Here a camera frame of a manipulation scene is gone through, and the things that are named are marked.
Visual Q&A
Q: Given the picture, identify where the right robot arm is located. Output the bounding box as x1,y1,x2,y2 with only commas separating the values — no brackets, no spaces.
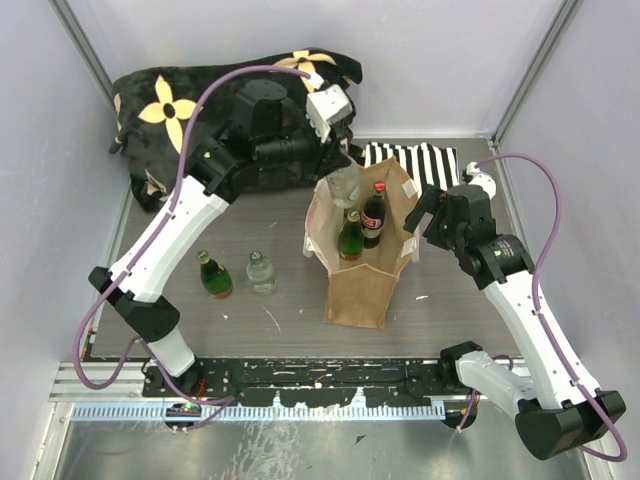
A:
404,185,626,460

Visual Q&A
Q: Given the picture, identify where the green Perrier bottle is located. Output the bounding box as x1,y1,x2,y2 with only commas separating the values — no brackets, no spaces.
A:
196,250,233,299

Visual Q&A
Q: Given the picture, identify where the clear Chang soda bottle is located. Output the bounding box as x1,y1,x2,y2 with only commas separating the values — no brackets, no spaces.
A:
326,163,360,209

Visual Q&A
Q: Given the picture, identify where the aluminium frame rail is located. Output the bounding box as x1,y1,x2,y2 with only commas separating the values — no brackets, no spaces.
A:
50,359,478,431

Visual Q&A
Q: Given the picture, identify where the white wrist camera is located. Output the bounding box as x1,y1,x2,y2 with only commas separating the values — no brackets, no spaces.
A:
306,84,353,144
461,162,497,199

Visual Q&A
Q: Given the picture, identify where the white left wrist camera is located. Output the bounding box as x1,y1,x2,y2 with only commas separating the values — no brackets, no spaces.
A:
306,84,353,144

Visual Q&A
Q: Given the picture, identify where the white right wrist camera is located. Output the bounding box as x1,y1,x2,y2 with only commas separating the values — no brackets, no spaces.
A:
461,162,497,199

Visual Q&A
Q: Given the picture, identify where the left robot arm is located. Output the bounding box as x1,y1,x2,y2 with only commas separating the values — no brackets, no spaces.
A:
89,80,354,396

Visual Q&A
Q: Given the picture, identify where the black plush flower pillow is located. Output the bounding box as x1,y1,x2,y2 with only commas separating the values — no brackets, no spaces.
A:
109,48,363,213

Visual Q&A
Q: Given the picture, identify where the Coca-Cola glass bottle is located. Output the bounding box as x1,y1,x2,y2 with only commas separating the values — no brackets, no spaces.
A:
361,181,386,249

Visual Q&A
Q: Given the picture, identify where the black white striped cloth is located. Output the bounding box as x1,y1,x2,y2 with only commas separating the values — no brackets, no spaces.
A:
356,141,460,193

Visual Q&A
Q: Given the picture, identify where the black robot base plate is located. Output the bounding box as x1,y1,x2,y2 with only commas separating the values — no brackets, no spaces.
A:
176,357,471,408

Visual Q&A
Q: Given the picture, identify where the brown canvas tote bag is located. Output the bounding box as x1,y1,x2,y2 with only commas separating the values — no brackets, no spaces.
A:
303,157,419,329

